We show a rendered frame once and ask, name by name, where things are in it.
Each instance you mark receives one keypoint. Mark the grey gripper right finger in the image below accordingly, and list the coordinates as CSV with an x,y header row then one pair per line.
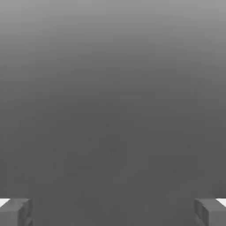
x,y
211,211

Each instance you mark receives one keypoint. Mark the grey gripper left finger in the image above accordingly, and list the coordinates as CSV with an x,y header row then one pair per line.
x,y
14,211

